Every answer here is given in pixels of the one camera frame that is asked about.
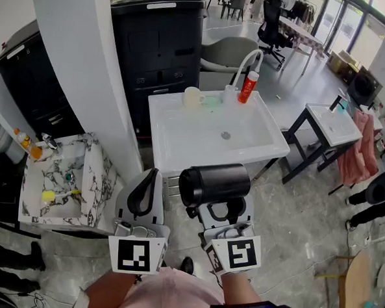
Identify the marble sink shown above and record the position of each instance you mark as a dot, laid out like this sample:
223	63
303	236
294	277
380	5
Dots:
93	176

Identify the pink towel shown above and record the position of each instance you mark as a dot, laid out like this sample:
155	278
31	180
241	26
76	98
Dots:
362	150

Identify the person's pink shirt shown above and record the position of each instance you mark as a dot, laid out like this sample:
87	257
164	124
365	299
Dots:
167	295

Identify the black cylindrical cup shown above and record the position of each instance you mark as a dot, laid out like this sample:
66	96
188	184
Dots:
220	182

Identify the dining table with chairs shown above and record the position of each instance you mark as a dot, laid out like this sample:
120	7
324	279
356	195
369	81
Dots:
231	1

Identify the black faucet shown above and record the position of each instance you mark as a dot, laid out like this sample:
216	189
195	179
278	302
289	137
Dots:
336	103

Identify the yellow brush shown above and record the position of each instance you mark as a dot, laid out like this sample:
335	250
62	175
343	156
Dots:
50	195

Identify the white curved faucet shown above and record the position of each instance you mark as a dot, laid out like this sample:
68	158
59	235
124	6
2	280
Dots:
247	60

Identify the glass window wall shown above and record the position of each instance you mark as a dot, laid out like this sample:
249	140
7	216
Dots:
350	19

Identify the clothes rack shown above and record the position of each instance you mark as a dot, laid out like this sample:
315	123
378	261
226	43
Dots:
303	10

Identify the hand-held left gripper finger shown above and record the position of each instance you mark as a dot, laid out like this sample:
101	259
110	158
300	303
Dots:
124	198
157	200

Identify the small white sink black stand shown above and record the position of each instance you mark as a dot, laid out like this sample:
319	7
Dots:
334	124

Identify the black cabinet machine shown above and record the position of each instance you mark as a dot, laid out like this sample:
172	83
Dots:
34	88
156	50

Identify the chrome faucet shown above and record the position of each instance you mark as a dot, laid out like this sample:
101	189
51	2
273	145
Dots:
49	140

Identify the person's right forearm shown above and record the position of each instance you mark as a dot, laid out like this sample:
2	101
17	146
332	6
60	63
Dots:
239	289

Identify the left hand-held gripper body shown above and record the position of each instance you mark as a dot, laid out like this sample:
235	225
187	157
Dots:
134	255

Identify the grey shell chair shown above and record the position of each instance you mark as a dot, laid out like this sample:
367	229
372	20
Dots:
228	53

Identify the orange drink bottle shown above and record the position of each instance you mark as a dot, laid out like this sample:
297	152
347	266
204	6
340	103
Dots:
30	145

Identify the person's black shoe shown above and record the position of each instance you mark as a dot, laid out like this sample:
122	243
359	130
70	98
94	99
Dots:
187	265

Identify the white ceramic sink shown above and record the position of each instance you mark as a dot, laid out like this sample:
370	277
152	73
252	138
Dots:
187	140

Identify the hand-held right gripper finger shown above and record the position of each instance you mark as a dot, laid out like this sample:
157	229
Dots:
248	212
205	217

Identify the black office chair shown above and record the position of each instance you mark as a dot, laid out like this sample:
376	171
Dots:
271	28

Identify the pale green soap dish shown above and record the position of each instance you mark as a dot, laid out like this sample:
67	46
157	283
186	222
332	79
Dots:
212	102

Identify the black washing machine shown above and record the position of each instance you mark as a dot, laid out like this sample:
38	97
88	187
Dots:
364	85

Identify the cardboard boxes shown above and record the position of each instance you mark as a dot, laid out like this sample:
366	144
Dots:
342	63

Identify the red bottle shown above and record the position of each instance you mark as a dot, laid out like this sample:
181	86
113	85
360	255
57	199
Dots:
247	88

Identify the cream cup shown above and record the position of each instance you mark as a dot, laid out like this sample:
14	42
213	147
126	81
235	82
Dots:
192	98

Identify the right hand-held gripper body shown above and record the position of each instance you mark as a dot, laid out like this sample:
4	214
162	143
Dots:
241	254

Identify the white round container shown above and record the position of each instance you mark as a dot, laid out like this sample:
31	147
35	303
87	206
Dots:
8	142

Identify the table with checkered cloth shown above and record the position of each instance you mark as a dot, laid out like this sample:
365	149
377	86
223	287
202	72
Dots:
302	34

